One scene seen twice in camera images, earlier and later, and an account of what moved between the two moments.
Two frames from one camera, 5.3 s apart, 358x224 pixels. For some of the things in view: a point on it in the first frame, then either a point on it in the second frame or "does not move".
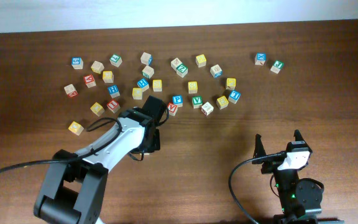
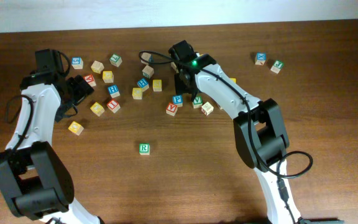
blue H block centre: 143,84 does not move
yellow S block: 157,85 does not move
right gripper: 269,166 -> 181,86
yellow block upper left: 107,76 does not move
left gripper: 155,144 -> 82,89
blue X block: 260,58 does not move
